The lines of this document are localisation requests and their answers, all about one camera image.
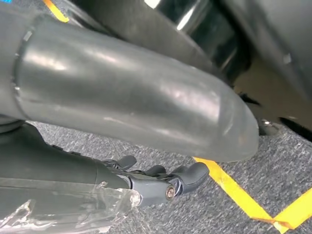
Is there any clear plastic film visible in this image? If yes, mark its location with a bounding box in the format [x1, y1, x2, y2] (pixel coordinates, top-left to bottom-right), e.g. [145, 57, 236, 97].
[0, 177, 142, 234]

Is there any black robot body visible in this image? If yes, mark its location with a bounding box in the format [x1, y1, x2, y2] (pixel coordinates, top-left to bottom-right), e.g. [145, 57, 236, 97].
[66, 0, 312, 143]

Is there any yellow floor tape outline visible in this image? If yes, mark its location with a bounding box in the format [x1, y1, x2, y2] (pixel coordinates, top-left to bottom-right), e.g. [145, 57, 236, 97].
[193, 157, 312, 234]

